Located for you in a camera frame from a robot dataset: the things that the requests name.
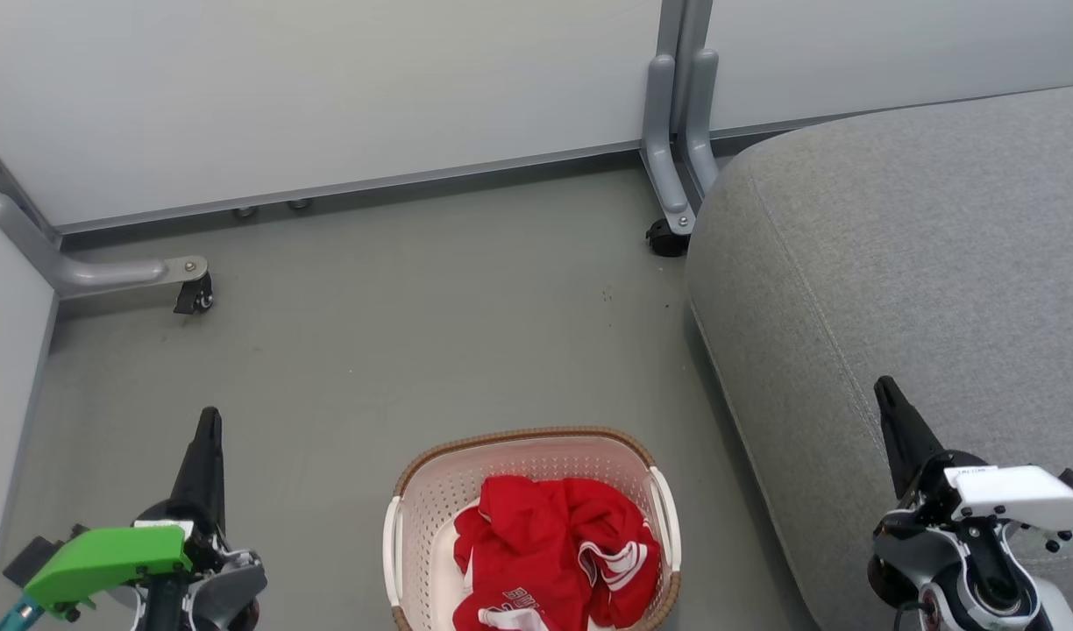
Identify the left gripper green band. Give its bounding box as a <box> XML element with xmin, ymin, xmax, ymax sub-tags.
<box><xmin>24</xmin><ymin>407</ymin><xmax>268</xmax><ymax>631</ymax></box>

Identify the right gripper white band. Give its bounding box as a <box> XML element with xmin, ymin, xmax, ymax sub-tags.
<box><xmin>868</xmin><ymin>376</ymin><xmax>1073</xmax><ymax>612</ymax></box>

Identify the grey fabric sofa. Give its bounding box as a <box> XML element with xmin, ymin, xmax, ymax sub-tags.
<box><xmin>686</xmin><ymin>83</ymin><xmax>1073</xmax><ymax>631</ymax></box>

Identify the black castor wheel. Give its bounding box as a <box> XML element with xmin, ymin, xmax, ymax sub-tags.
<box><xmin>646</xmin><ymin>217</ymin><xmax>691</xmax><ymax>259</ymax></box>
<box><xmin>174</xmin><ymin>272</ymin><xmax>215</xmax><ymax>315</ymax></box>

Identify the grey metal partition foot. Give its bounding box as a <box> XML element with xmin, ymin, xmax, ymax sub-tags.
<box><xmin>640</xmin><ymin>54</ymin><xmax>698</xmax><ymax>236</ymax></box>
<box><xmin>0</xmin><ymin>145</ymin><xmax>210</xmax><ymax>299</ymax></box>
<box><xmin>684</xmin><ymin>48</ymin><xmax>721</xmax><ymax>195</ymax></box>

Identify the white laundry basket brown rim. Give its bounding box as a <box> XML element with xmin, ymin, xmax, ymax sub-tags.
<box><xmin>383</xmin><ymin>427</ymin><xmax>682</xmax><ymax>631</ymax></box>

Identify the left black cable teal connector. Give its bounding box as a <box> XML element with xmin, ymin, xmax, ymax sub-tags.
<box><xmin>0</xmin><ymin>594</ymin><xmax>45</xmax><ymax>631</ymax></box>

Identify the grey metal partition post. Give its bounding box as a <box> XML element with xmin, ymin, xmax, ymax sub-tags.
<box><xmin>657</xmin><ymin>0</ymin><xmax>714</xmax><ymax>137</ymax></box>

